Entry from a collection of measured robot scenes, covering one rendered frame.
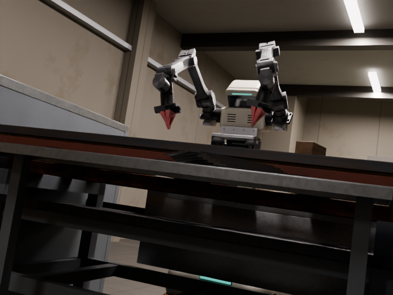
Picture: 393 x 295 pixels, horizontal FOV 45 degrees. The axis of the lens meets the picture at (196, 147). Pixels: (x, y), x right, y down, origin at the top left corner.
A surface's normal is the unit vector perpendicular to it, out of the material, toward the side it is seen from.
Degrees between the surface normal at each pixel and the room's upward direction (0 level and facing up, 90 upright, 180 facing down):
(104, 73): 90
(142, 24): 90
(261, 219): 90
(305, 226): 90
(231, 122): 98
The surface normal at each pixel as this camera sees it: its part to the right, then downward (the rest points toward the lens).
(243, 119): -0.44, -0.02
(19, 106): 0.93, 0.09
